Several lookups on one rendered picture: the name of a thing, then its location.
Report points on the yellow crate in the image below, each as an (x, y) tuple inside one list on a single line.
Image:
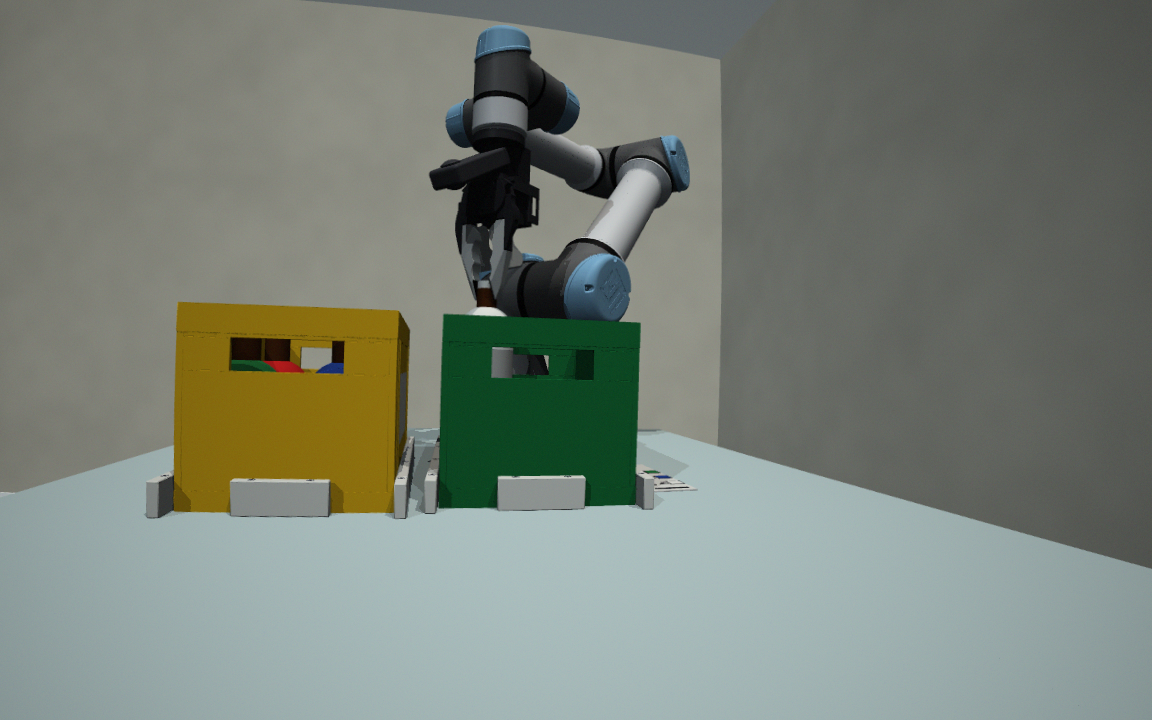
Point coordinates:
[(281, 425)]

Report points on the dark green crate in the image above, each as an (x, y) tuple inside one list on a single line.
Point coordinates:
[(580, 419)]

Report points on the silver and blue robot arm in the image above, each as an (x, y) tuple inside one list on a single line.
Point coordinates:
[(585, 282)]

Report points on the white bottle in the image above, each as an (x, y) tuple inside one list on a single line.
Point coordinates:
[(502, 358)]

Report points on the white paper pick list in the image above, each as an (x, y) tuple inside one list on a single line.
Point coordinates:
[(664, 483)]

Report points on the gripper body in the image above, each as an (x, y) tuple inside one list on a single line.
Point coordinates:
[(483, 197)]

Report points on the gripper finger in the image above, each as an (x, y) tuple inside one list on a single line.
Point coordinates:
[(473, 245), (501, 235)]

